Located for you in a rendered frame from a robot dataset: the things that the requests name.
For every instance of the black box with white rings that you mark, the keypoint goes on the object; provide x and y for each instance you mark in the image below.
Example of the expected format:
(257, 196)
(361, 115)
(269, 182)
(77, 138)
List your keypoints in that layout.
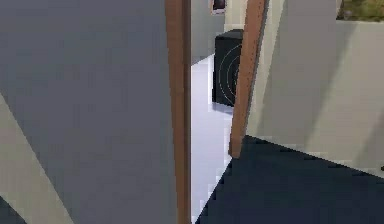
(226, 66)

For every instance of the green framed picture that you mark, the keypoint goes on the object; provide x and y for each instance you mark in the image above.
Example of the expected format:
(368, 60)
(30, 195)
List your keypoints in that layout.
(361, 9)

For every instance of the brown wooden door frame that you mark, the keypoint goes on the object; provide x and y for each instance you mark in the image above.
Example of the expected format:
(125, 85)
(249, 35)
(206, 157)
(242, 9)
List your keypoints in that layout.
(180, 100)

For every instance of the framed picture on wall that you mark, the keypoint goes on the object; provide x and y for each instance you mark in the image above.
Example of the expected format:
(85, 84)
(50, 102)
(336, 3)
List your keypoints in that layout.
(218, 6)

